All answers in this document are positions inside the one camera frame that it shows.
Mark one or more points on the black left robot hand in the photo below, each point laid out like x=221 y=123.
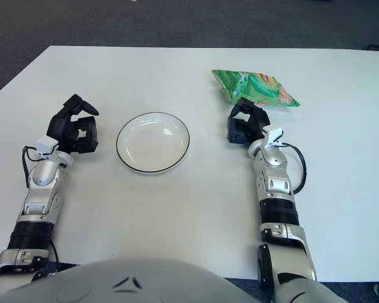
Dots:
x=63 y=126

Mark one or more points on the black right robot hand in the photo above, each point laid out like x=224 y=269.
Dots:
x=256 y=121

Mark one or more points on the green snack chips bag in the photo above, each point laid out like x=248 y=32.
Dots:
x=256 y=85

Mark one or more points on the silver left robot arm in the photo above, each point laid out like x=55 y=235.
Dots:
x=41 y=176

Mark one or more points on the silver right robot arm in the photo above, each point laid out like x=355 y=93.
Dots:
x=278 y=183

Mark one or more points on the white plate black rim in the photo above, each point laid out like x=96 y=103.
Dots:
x=151 y=145

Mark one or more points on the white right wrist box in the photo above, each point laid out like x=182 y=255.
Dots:
x=273 y=135

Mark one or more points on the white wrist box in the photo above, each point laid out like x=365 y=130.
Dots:
x=273 y=135
x=45 y=145

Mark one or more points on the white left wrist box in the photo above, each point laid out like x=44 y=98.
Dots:
x=45 y=145

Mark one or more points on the grey robot torso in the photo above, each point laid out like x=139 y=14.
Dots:
x=129 y=284

